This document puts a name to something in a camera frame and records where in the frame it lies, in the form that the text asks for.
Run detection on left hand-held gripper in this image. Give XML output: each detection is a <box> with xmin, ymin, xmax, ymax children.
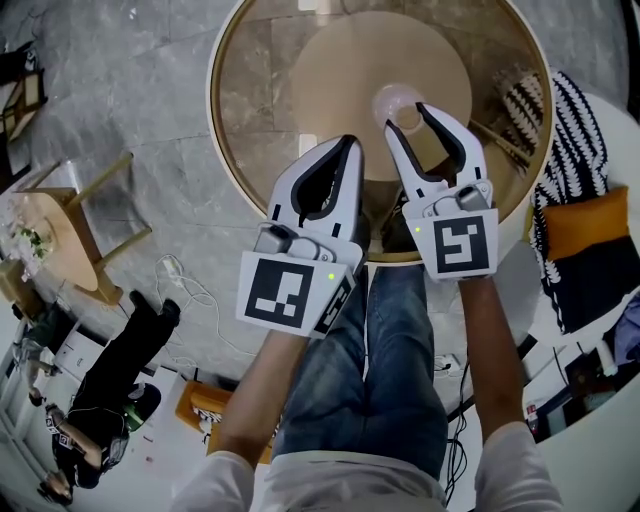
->
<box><xmin>235</xmin><ymin>133</ymin><xmax>365</xmax><ymax>342</ymax></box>

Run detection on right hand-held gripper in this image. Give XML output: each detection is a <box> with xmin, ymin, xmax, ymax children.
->
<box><xmin>382</xmin><ymin>101</ymin><xmax>500</xmax><ymax>284</ymax></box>

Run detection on person's right forearm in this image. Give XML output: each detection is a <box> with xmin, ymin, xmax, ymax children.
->
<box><xmin>458</xmin><ymin>274</ymin><xmax>531</xmax><ymax>441</ymax></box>

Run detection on person's left forearm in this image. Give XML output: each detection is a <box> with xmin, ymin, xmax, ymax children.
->
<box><xmin>217</xmin><ymin>327</ymin><xmax>314</xmax><ymax>469</ymax></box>

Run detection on round glass-top table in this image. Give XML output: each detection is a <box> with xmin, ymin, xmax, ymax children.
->
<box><xmin>206</xmin><ymin>0</ymin><xmax>556</xmax><ymax>265</ymax></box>

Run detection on black white striped blanket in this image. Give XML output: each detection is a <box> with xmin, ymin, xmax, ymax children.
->
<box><xmin>492</xmin><ymin>68</ymin><xmax>612</xmax><ymax>335</ymax></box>

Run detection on orange cushion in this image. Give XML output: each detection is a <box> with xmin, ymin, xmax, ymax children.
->
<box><xmin>542</xmin><ymin>185</ymin><xmax>632</xmax><ymax>261</ymax></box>

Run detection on white power strip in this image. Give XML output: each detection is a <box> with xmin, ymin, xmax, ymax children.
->
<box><xmin>160</xmin><ymin>254</ymin><xmax>184</xmax><ymax>289</ymax></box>

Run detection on white fluffy armchair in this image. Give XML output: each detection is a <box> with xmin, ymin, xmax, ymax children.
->
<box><xmin>514</xmin><ymin>89</ymin><xmax>640</xmax><ymax>351</ymax></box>

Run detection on person's blue jeans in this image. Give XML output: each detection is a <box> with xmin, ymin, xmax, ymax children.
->
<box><xmin>272</xmin><ymin>264</ymin><xmax>450</xmax><ymax>481</ymax></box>

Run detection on black cushion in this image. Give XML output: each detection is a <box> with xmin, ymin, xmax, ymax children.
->
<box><xmin>549</xmin><ymin>234</ymin><xmax>640</xmax><ymax>334</ymax></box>

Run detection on orange chair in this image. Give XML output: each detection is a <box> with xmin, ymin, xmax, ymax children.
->
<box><xmin>174</xmin><ymin>379</ymin><xmax>274</xmax><ymax>464</ymax></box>

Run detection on purple blue clothes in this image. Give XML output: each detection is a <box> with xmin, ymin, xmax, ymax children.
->
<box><xmin>612</xmin><ymin>294</ymin><xmax>640</xmax><ymax>361</ymax></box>

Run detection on light wooden side table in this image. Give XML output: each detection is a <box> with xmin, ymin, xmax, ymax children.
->
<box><xmin>12</xmin><ymin>152</ymin><xmax>154</xmax><ymax>306</ymax></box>

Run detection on green black bag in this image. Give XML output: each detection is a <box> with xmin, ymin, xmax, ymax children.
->
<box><xmin>124</xmin><ymin>382</ymin><xmax>162</xmax><ymax>434</ymax></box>

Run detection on person's white t-shirt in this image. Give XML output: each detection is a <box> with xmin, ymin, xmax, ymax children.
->
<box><xmin>172</xmin><ymin>422</ymin><xmax>564</xmax><ymax>512</ymax></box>

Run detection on pale flower bouquet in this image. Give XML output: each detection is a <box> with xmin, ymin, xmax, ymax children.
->
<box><xmin>0</xmin><ymin>219</ymin><xmax>51</xmax><ymax>274</ymax></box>

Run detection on wooden shelf rack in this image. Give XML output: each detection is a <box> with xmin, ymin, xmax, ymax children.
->
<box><xmin>0</xmin><ymin>42</ymin><xmax>49</xmax><ymax>144</ymax></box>

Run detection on white desk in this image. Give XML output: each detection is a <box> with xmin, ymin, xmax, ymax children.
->
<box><xmin>0</xmin><ymin>369</ymin><xmax>216</xmax><ymax>512</ymax></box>

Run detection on white cable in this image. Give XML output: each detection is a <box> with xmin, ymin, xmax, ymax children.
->
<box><xmin>154</xmin><ymin>254</ymin><xmax>259</xmax><ymax>371</ymax></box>

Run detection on black cable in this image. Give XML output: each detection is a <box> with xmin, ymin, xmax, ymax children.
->
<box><xmin>443</xmin><ymin>362</ymin><xmax>476</xmax><ymax>504</ymax></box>

